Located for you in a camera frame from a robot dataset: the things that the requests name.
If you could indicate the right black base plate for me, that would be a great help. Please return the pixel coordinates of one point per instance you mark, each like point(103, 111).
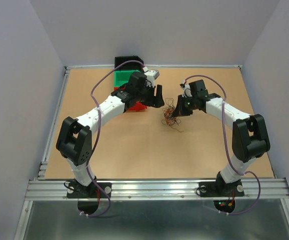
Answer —
point(213, 189)

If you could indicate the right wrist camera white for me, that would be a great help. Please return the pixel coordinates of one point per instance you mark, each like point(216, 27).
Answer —
point(186, 90)

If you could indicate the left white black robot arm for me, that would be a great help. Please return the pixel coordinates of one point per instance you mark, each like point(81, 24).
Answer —
point(74, 141)

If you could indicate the black plastic bin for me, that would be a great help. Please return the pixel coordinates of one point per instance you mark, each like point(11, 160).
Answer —
point(128, 63)

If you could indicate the green plastic bin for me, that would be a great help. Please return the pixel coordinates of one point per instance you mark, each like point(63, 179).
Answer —
point(122, 77)

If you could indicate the aluminium frame rail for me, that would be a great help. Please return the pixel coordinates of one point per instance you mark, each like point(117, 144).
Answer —
point(150, 190)

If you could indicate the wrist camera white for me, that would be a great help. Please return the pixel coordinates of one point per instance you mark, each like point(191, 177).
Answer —
point(151, 76)
point(186, 90)

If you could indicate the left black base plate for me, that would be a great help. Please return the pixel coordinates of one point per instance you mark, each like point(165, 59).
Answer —
point(77, 191)

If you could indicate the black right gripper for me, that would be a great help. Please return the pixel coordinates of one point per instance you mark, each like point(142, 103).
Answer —
point(180, 110)

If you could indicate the red plastic bin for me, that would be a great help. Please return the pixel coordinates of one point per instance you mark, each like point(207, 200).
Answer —
point(138, 106)

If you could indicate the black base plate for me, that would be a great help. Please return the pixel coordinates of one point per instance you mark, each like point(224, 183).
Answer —
point(77, 191)
point(213, 189)

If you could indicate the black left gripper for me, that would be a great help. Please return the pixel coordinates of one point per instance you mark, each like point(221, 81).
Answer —
point(157, 101)

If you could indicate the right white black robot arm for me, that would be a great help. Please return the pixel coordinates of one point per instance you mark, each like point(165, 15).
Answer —
point(245, 136)

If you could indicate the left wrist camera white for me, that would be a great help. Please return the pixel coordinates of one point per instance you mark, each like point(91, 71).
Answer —
point(151, 76)

